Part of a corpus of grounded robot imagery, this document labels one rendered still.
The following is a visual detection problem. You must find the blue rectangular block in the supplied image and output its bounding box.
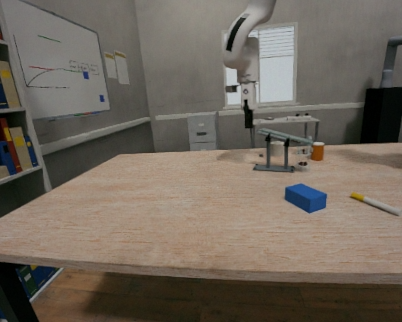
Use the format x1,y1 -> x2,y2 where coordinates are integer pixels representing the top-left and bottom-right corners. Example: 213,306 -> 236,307
285,183 -> 327,214

